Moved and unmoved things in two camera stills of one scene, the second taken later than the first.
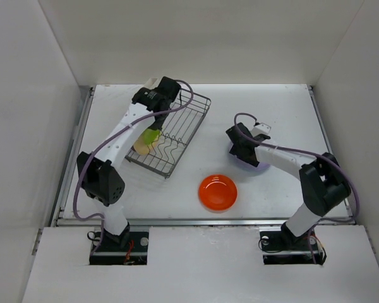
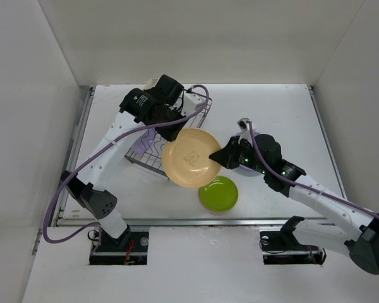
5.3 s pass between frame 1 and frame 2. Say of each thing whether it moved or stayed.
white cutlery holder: stayed
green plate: moved
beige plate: moved
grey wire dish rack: stayed
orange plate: moved
